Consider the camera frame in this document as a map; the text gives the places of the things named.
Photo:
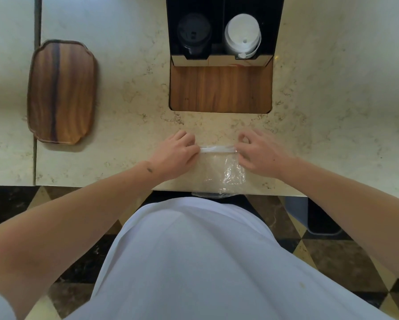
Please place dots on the person's left thumb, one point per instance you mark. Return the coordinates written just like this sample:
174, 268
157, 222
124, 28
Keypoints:
192, 152

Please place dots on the person's left forearm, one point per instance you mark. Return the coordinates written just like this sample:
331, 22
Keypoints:
73, 223

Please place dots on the person's white shirt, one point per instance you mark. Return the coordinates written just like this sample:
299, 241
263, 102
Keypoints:
202, 263

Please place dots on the person's left hand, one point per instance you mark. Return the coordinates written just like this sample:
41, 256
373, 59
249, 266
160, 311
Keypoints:
171, 156

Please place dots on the black lid organizer box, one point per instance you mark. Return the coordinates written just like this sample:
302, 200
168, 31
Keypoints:
219, 9

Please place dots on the person's right forearm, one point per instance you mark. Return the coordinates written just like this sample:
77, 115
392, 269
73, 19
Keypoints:
352, 206

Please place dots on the stack of black cup lids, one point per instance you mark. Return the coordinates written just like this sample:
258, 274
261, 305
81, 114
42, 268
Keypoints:
194, 34

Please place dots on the wooden inset panel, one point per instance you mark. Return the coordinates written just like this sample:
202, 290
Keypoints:
221, 88

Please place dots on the brown wooden tray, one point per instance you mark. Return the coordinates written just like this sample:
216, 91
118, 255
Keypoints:
63, 93

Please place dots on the stack of white cup lids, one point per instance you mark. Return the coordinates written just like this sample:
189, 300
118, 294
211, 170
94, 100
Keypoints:
242, 34

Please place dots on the clear plastic zip bag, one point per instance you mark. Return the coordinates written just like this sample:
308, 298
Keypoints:
219, 173

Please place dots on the person's right thumb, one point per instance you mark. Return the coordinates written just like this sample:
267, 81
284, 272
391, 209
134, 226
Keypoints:
242, 155

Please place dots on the person's right hand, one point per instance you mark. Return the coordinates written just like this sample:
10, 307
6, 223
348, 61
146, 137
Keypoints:
266, 156

